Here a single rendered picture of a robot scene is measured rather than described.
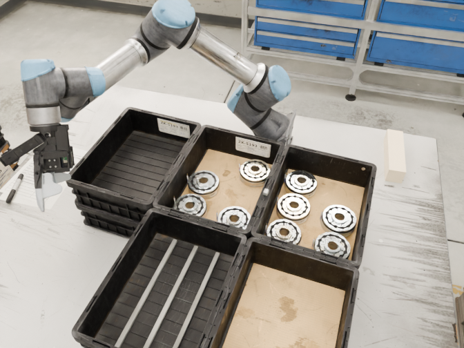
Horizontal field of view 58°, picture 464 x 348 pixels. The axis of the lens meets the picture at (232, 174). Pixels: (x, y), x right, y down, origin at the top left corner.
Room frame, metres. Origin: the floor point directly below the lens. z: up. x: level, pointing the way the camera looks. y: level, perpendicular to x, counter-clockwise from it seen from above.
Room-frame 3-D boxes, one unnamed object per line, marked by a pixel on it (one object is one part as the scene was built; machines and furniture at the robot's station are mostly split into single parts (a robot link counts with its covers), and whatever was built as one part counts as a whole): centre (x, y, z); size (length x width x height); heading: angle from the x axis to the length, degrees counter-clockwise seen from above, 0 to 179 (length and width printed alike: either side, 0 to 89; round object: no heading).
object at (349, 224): (0.78, -0.33, 0.86); 0.10 x 0.10 x 0.01
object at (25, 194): (1.12, 0.72, 0.70); 0.33 x 0.23 x 0.01; 165
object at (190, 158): (0.90, 0.03, 0.87); 0.40 x 0.30 x 0.11; 160
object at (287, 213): (0.83, -0.19, 0.86); 0.10 x 0.10 x 0.01
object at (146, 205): (1.01, 0.31, 0.92); 0.40 x 0.30 x 0.02; 160
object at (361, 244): (0.80, -0.26, 0.92); 0.40 x 0.30 x 0.02; 160
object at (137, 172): (1.01, 0.31, 0.87); 0.40 x 0.30 x 0.11; 160
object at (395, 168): (1.20, -0.64, 0.73); 0.24 x 0.06 x 0.06; 167
